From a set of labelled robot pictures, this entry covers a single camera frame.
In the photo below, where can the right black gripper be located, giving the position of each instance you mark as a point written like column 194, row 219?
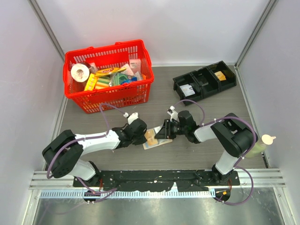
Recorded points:
column 166, row 133

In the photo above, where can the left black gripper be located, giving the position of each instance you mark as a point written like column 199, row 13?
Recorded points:
column 142, row 140

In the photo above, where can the beige leather card holder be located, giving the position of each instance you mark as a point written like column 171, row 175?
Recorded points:
column 160, row 141

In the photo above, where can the gold VIP card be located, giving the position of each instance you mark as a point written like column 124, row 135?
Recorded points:
column 151, row 138

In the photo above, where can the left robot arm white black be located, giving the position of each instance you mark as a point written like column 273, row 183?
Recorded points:
column 63, row 154

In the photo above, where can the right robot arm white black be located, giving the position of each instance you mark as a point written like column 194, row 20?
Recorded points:
column 235, row 135

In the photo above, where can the white card in bin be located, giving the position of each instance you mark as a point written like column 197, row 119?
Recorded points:
column 187, row 90

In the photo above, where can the gold card in bin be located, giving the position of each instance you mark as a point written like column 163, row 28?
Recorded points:
column 220, row 75

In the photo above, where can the red plastic shopping basket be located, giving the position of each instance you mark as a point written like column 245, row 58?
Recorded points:
column 109, row 56

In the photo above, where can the black bin left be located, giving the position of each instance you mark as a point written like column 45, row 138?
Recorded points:
column 187, row 79

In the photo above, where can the black bin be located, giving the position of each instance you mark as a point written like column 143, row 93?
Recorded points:
column 207, row 82
column 187, row 79
column 226, row 78

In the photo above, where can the green packaged item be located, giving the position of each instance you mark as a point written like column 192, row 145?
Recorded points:
column 117, row 79

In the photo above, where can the black bin middle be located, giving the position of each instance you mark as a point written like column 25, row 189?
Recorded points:
column 207, row 82

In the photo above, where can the yellow green sponge pack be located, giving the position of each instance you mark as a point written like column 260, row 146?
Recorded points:
column 102, row 82

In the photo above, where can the yellow box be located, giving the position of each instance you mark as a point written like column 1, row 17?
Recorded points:
column 91, row 82

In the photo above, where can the white pink box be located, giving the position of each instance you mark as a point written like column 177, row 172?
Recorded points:
column 135, row 65

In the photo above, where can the yellow snack bag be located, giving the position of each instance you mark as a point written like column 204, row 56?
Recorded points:
column 108, row 71

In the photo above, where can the black bin right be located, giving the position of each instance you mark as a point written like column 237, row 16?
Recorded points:
column 226, row 78

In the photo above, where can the green liquid squeeze bottle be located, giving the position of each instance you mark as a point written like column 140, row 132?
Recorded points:
column 261, row 145

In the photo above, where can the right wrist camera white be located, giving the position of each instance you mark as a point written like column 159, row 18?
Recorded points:
column 173, row 114

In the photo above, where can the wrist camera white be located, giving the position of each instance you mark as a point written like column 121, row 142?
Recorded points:
column 173, row 114
column 130, row 117

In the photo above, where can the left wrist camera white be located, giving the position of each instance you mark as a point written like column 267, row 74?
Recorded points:
column 130, row 117

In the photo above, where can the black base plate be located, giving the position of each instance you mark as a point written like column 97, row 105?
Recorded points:
column 159, row 180

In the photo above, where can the white cable duct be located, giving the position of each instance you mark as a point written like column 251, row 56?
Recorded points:
column 82, row 193

